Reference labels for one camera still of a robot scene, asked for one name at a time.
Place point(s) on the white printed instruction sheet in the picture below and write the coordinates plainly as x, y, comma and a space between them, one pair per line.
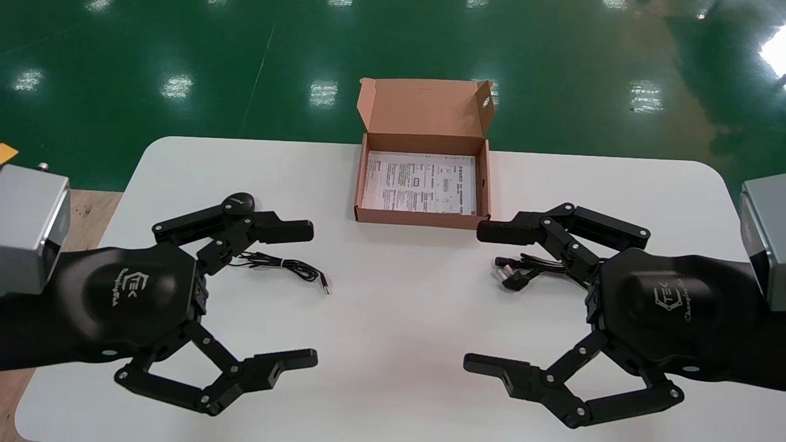
417, 181

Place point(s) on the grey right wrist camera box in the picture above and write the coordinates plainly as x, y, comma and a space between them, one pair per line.
767, 239

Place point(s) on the small yellow floor marker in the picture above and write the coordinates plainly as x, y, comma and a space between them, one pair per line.
5, 152

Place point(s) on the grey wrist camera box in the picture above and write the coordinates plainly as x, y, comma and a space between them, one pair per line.
27, 227
767, 239

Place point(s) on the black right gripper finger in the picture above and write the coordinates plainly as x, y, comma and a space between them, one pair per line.
509, 230

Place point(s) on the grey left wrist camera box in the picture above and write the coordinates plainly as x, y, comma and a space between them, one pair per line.
27, 227

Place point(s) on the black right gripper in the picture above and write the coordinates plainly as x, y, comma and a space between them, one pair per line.
675, 307

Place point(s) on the open brown cardboard box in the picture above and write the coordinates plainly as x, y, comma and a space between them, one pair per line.
424, 110

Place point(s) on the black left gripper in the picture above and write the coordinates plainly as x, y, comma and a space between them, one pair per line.
123, 294

